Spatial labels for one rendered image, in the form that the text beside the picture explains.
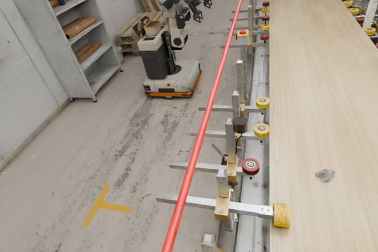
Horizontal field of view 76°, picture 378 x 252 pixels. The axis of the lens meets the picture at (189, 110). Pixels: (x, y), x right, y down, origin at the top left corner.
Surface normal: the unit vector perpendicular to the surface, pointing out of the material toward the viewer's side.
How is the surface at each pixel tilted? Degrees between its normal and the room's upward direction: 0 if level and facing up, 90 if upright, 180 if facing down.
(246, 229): 0
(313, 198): 0
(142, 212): 0
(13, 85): 90
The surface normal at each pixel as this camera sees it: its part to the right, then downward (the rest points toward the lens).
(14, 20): 0.96, 0.03
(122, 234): -0.16, -0.78
